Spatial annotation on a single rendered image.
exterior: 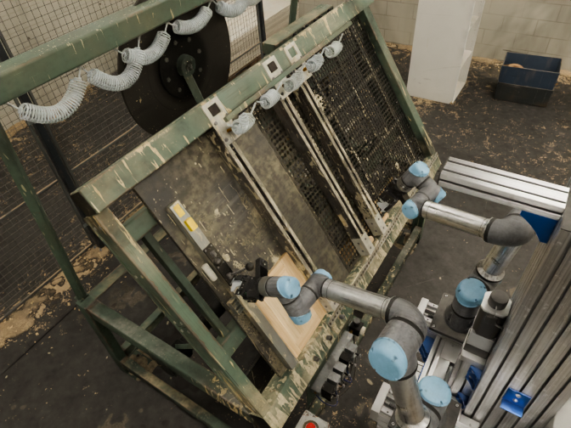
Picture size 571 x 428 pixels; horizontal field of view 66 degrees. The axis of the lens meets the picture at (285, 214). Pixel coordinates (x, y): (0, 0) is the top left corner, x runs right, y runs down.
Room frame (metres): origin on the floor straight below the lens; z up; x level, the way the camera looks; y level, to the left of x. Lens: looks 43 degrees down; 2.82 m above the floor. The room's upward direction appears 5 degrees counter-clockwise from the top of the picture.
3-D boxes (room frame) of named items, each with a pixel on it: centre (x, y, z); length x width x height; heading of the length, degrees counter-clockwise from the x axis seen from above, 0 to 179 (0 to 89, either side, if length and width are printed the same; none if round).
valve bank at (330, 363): (1.09, -0.23, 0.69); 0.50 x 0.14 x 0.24; 144
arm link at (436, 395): (0.67, -0.47, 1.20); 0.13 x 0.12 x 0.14; 139
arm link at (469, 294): (1.08, -0.76, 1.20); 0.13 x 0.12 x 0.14; 132
